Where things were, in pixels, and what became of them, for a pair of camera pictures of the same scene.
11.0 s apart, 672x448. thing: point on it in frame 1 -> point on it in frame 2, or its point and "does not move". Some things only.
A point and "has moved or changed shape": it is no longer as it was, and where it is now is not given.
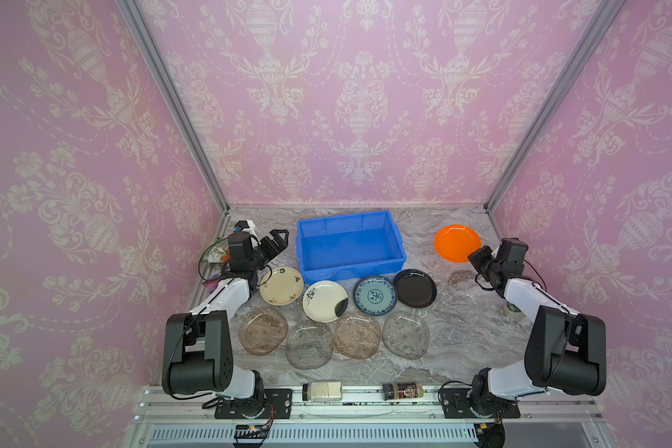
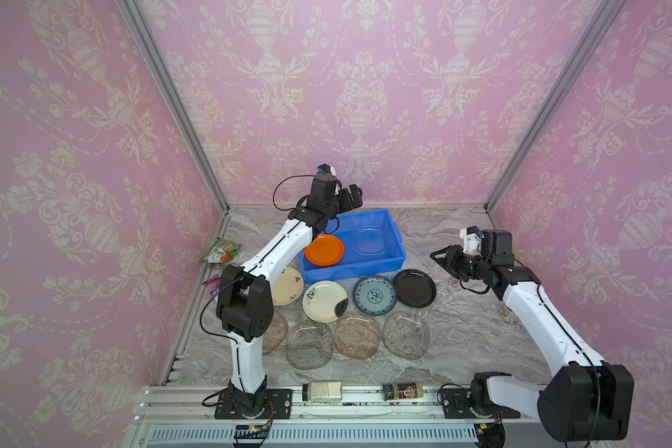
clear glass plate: (406, 333) does not move
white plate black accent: (324, 301) does not move
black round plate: (414, 288) does not move
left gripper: (273, 252) -> (346, 204)
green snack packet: (217, 253) does not move
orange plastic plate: (456, 242) has moved or changed shape
